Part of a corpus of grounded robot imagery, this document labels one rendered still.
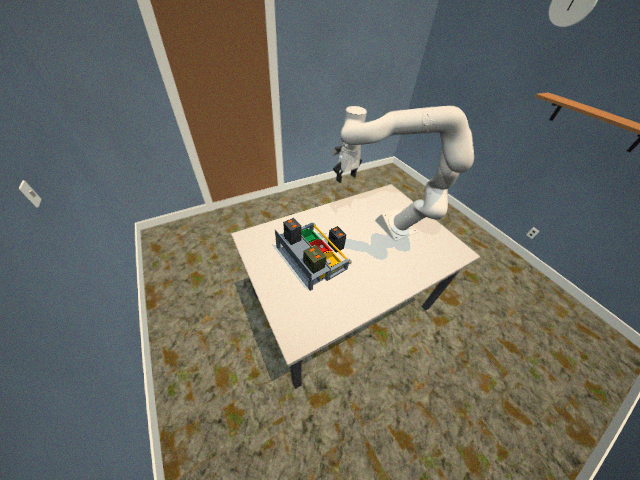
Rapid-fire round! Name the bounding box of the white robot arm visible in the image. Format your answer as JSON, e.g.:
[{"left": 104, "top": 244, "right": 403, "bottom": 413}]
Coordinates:
[{"left": 331, "top": 106, "right": 474, "bottom": 236}]

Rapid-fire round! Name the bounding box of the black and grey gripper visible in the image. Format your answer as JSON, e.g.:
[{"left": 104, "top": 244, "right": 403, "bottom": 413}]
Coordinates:
[{"left": 333, "top": 146, "right": 362, "bottom": 183}]

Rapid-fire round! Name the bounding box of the dark grey metal shelf rack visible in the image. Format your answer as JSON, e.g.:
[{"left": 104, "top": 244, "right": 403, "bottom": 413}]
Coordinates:
[{"left": 275, "top": 229, "right": 352, "bottom": 291}]

